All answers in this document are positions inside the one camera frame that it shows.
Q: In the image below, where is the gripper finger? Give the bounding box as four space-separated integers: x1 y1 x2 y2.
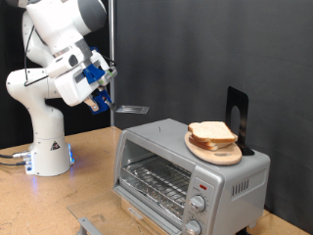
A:
83 97 100 113

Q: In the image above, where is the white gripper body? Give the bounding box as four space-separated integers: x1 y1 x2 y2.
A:
45 48 112 108

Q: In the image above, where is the spatula with blue block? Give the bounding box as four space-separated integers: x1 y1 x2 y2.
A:
88 88 151 116

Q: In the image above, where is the glass oven door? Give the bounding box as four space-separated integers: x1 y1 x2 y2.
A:
67 186 184 235

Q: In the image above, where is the white bread slice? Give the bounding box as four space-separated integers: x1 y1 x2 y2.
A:
187 120 240 144

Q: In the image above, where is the silver oven knob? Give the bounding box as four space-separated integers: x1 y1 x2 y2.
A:
183 218 203 235
189 194 207 213

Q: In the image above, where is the silver toaster oven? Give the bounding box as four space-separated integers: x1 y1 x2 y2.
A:
112 117 272 235

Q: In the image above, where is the black fabric backdrop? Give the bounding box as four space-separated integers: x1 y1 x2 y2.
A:
0 0 112 150

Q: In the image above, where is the metal stand pole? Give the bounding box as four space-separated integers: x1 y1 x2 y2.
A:
108 0 116 127

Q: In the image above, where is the wooden box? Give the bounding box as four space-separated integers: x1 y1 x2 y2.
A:
120 197 170 235

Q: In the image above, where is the round wooden board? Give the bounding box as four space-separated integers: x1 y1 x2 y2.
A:
184 130 244 166

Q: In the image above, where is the grey fabric backdrop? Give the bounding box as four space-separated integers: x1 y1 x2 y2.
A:
114 0 313 235

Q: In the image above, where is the black metal bookend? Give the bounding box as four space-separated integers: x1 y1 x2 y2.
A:
225 85 255 157

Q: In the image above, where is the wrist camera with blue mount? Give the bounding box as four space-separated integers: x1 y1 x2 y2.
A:
82 63 118 87

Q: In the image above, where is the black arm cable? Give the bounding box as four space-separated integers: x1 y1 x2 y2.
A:
22 24 117 88

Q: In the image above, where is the base cable with silver connector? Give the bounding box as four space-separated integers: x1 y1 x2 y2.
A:
0 150 32 161

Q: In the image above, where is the black base cable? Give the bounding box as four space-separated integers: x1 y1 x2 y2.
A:
0 160 30 167

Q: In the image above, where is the wire oven rack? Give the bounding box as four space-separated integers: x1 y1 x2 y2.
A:
120 155 193 220

